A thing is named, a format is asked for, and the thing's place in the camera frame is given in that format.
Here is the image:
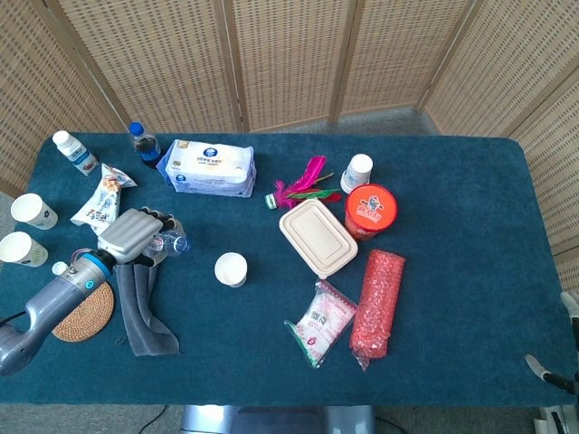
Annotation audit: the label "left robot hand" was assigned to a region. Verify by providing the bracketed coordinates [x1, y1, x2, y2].
[97, 206, 186, 267]

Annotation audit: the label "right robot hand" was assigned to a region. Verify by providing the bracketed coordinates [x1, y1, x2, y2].
[524, 291, 579, 394]

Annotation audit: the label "clear plastic bottle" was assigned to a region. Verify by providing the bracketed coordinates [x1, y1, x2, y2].
[144, 229, 193, 258]

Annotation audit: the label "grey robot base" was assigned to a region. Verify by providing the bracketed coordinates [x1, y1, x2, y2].
[179, 404, 376, 434]

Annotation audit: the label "blue-capped dark soda bottle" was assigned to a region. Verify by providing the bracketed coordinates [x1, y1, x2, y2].
[128, 121, 163, 169]

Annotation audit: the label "white milk drink bottle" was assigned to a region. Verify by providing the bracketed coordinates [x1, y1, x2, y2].
[52, 130, 100, 176]

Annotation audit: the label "white paper cup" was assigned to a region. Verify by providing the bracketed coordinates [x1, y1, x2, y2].
[10, 193, 59, 231]
[0, 231, 50, 268]

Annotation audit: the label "single flower-print paper cup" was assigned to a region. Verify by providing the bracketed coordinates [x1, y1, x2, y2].
[214, 251, 249, 288]

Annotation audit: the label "beige lidded lunch box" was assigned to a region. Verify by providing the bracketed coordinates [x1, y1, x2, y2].
[279, 198, 359, 278]

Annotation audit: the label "white snack bag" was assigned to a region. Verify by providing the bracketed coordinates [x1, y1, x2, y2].
[70, 163, 138, 237]

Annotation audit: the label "grey towel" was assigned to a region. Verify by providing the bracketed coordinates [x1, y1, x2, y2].
[112, 257, 181, 358]

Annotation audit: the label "round woven coaster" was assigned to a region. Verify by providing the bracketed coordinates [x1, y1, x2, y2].
[52, 282, 116, 344]

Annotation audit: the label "white blue tissue pack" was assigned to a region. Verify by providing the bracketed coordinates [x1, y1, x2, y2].
[156, 138, 258, 199]

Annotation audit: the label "blue felt table cover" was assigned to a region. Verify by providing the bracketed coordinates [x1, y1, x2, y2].
[0, 131, 574, 407]

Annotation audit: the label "red bubble wrap roll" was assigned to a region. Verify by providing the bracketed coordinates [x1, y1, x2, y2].
[348, 249, 406, 372]

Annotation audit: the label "pink feather shuttlecock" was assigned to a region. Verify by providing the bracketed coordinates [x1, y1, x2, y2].
[264, 155, 343, 212]

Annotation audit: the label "clear zip bag of sugar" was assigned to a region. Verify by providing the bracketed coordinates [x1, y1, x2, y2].
[283, 279, 358, 370]

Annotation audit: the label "stack of paper cups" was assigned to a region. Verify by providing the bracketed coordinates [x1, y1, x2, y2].
[339, 153, 375, 194]

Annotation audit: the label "woven bamboo folding screen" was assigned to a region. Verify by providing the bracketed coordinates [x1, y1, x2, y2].
[0, 0, 579, 290]

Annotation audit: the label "orange instant noodle tub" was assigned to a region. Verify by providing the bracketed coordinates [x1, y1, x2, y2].
[344, 183, 399, 242]

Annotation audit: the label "black floor cable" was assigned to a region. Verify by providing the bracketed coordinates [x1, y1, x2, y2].
[135, 404, 169, 434]

